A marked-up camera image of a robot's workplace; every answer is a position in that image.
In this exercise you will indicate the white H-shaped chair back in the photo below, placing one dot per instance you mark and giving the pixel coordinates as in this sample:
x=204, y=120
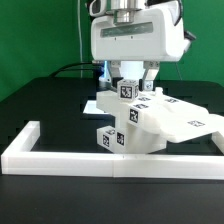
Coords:
x=174, y=119

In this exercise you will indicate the white U-shaped fence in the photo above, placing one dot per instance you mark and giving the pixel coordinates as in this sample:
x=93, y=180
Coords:
x=19, y=158

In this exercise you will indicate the white block right edge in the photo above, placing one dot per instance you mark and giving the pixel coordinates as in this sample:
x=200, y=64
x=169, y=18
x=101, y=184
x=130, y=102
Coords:
x=218, y=139

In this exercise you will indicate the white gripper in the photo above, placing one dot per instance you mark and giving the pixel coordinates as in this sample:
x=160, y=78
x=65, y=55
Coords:
x=152, y=37

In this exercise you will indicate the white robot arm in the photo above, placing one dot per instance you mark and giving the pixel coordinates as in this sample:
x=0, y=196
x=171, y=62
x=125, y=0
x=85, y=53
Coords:
x=123, y=12

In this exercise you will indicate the white tagged cube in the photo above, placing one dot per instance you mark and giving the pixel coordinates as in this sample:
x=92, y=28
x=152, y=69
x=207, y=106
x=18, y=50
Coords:
x=127, y=89

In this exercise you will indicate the white tag base sheet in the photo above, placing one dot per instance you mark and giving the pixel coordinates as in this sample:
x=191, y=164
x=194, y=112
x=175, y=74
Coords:
x=90, y=108

